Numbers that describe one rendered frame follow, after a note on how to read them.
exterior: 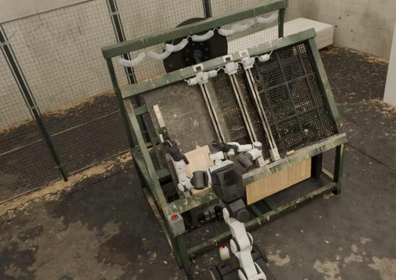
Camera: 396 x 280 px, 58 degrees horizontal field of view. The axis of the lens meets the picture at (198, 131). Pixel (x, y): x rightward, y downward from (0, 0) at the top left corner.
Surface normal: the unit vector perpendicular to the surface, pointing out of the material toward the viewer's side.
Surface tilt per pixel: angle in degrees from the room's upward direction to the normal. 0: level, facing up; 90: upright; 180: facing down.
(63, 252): 0
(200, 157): 59
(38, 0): 90
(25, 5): 90
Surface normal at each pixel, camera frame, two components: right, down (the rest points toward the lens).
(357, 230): -0.14, -0.83
